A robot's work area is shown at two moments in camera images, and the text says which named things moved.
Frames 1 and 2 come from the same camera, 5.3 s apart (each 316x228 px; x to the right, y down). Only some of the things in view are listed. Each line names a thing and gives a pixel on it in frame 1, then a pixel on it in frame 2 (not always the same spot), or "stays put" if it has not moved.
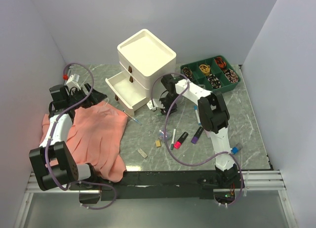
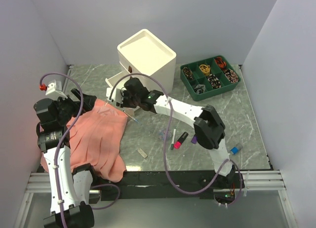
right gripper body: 167,102 to 129,101
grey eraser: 142,153 stays put
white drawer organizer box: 147,58 stays put
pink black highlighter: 177,144 stays put
